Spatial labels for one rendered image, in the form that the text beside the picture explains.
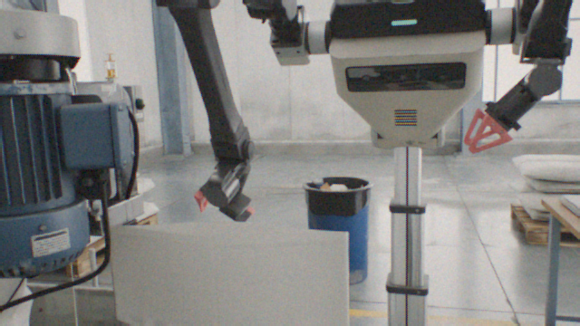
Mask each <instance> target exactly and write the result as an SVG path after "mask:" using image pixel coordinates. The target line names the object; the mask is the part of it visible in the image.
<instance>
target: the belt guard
mask: <svg viewBox="0 0 580 326"><path fill-rule="evenodd" d="M0 56H16V57H17V59H38V60H53V61H57V62H58V63H59V67H60V71H67V70H66V67H65V66H64V64H63V62H62V61H61V60H60V59H64V60H65V61H66V62H67V63H68V65H69V67H70V69H71V71H72V70H74V69H75V68H76V66H77V64H78V63H79V61H80V60H81V58H82V52H81V43H80V34H79V25H78V21H77V20H75V19H74V18H72V17H70V16H66V15H61V14H51V13H45V12H36V11H35V10H27V9H14V8H0Z"/></svg>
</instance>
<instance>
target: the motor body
mask: <svg viewBox="0 0 580 326"><path fill-rule="evenodd" d="M65 93H73V85H72V84H71V83H9V84H0V279H5V278H18V277H25V276H31V275H36V274H40V273H47V272H50V271H53V270H56V269H58V268H62V267H64V266H66V265H68V264H70V263H72V262H74V261H75V260H77V259H78V258H79V257H80V256H81V255H82V254H83V252H84V250H85V248H86V246H87V244H88V242H89V230H88V219H87V213H89V212H91V209H90V208H89V207H86V199H85V198H84V197H82V196H79V195H76V189H75V181H74V176H79V170H74V171H68V170H67V169H66V167H65V165H64V164H62V162H61V155H60V147H59V139H58V130H57V122H56V113H58V112H59V110H60V108H61V107H62V106H63V105H70V104H72V100H71V96H68V95H66V94H65Z"/></svg>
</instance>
